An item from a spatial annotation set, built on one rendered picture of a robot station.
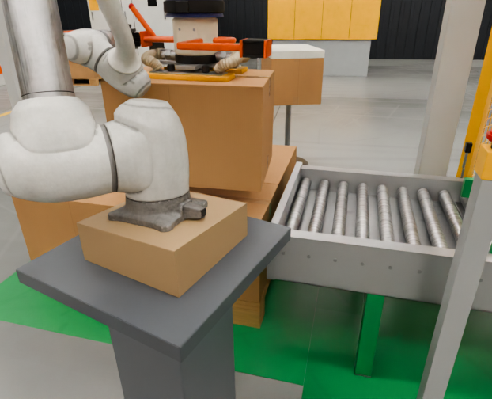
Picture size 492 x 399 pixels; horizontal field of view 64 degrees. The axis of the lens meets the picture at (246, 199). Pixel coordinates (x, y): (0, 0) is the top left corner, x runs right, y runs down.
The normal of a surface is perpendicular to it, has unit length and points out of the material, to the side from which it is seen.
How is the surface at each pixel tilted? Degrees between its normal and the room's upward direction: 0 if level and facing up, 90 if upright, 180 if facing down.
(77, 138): 65
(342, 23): 90
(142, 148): 76
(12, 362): 0
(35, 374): 0
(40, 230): 90
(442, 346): 90
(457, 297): 90
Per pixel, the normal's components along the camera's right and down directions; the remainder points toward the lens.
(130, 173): 0.40, 0.44
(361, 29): -0.17, 0.44
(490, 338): -0.01, -0.90
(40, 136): 0.29, 0.02
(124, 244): -0.50, 0.39
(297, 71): 0.09, 0.43
